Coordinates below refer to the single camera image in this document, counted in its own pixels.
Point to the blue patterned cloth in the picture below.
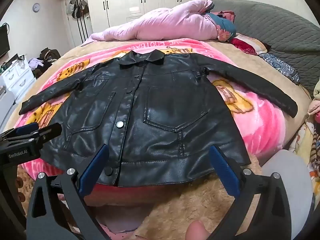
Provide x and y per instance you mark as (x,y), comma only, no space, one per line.
(282,66)

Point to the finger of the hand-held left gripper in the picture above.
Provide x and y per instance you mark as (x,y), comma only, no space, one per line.
(25,129)
(50,131)

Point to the white drawer cabinet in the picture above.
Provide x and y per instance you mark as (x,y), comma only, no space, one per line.
(17,76)

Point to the teal floral pillow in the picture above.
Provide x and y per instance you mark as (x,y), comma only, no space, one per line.
(225,25)

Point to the cartoon printed quilt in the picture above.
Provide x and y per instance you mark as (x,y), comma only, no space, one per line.
(306,150)

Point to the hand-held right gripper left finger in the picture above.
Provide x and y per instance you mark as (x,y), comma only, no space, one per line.
(93,170)

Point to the white wardrobe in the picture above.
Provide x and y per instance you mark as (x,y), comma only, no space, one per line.
(130,0)

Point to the pink cartoon printed blanket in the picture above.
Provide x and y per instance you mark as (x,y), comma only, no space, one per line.
(257,120)

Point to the grey quilted headboard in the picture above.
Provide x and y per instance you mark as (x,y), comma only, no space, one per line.
(275,25)

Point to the black leather jacket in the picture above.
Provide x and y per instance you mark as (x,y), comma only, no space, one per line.
(160,115)

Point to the grey rounded panel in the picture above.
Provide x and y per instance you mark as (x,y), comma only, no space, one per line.
(287,175)

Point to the round wall clock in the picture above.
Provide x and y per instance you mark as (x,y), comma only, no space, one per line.
(36,7)

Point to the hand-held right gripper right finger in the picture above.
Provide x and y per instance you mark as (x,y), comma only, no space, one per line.
(225,172)

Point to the black television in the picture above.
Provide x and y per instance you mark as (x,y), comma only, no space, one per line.
(3,40)

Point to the pile of clothes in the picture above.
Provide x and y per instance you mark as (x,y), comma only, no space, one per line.
(45,61)

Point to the person's right hand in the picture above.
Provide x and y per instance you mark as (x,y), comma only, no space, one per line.
(197,231)

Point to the red patterned pillow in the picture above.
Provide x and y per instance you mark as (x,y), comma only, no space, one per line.
(246,44)

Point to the pink quilt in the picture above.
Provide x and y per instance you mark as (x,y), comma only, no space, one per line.
(162,22)

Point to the hanging bags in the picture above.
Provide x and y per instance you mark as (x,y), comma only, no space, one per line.
(78,6)

